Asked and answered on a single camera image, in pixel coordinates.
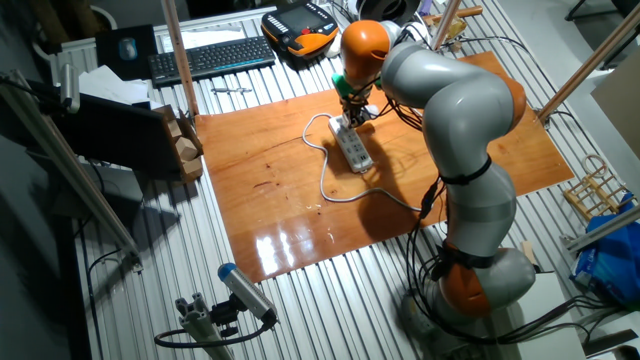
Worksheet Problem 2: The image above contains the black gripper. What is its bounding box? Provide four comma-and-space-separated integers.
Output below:
342, 94, 370, 129

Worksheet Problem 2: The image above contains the white power strip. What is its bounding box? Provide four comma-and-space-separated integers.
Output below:
327, 114, 374, 175

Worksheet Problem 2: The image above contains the white rounded object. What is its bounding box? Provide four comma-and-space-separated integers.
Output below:
323, 33, 344, 59

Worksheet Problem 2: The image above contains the orange and black teach pendant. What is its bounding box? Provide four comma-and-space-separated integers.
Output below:
260, 0, 340, 59

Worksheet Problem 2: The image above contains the brown wooden board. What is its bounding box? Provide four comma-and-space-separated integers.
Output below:
193, 49, 576, 285

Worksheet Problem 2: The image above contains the white paper sheet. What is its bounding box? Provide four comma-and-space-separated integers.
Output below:
158, 23, 247, 54

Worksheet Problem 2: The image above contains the black keyboard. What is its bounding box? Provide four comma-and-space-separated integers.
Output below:
147, 35, 277, 87

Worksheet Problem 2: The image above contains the grey computer mouse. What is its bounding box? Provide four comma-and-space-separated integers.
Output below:
118, 36, 139, 62

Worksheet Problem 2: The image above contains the black box with wooden edge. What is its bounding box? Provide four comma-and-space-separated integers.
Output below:
27, 79, 205, 185

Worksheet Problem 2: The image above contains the white paper stack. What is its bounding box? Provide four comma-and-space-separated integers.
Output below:
77, 64, 151, 109

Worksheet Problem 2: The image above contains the wooden rack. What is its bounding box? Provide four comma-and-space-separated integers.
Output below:
563, 153, 632, 222

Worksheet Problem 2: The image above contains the black mouse pad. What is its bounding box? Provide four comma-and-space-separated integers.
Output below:
94, 23, 160, 81

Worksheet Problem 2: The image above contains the short aluminium profile stub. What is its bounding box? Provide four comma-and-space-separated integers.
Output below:
174, 293, 236, 360

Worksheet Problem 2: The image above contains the beige cardboard panel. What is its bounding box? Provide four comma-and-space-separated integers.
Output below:
591, 47, 640, 161

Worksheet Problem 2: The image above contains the aluminium bar by bag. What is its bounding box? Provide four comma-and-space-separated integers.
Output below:
559, 204, 640, 254

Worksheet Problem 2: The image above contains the blue plastic bag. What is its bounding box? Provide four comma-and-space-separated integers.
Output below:
569, 192, 640, 311

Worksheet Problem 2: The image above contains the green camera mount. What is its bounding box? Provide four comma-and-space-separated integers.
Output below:
331, 72, 359, 99

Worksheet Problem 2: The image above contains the grey power strip cable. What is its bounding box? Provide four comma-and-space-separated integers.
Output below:
301, 112, 424, 213

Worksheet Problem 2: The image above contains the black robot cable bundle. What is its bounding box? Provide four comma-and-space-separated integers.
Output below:
404, 177, 640, 346

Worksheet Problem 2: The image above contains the upright wooden post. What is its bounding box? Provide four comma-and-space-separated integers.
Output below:
422, 0, 485, 51

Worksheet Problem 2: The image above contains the wooden frame pole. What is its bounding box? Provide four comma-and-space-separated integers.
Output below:
159, 0, 201, 119
537, 2, 640, 124

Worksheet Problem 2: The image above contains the silver depth camera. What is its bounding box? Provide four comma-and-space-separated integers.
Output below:
217, 262, 279, 325
58, 63, 82, 115

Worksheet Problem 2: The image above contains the black camera bracket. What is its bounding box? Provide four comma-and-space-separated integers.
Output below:
209, 294, 242, 339

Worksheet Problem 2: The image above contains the black camera cable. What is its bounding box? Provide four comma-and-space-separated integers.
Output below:
153, 312, 279, 350

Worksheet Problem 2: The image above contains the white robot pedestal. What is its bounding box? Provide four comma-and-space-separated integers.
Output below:
492, 272, 589, 360

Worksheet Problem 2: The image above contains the long aluminium frame bar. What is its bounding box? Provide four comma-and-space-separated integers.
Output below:
0, 69, 145, 274

